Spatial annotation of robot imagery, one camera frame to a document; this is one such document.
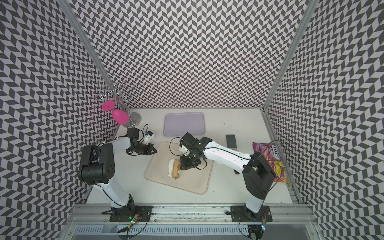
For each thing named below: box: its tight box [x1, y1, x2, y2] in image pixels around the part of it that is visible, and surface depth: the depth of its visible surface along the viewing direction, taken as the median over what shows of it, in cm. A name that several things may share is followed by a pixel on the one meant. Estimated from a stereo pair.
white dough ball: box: [168, 159, 175, 177], surface depth 88 cm
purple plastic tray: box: [163, 112, 206, 137], surface depth 111 cm
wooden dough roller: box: [172, 160, 181, 180], surface depth 86 cm
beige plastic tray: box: [144, 141, 214, 195], surface depth 86 cm
